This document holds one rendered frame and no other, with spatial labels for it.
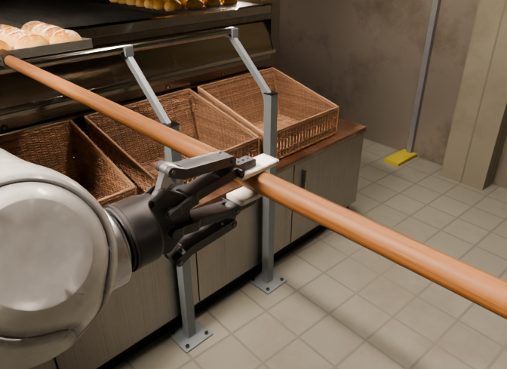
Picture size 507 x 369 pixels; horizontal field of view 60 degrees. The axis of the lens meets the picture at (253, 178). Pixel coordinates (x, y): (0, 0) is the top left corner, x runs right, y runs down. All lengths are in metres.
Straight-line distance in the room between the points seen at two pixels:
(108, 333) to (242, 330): 0.57
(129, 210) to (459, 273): 0.32
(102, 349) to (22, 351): 1.56
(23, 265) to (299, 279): 2.08
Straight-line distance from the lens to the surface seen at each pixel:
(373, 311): 2.16
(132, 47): 1.58
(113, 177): 1.70
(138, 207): 0.47
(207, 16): 2.26
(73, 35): 1.54
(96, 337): 1.75
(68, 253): 0.23
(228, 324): 2.04
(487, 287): 0.45
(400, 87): 3.64
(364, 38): 3.77
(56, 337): 0.24
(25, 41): 1.49
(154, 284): 1.77
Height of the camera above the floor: 1.47
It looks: 28 degrees down
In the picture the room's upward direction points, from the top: straight up
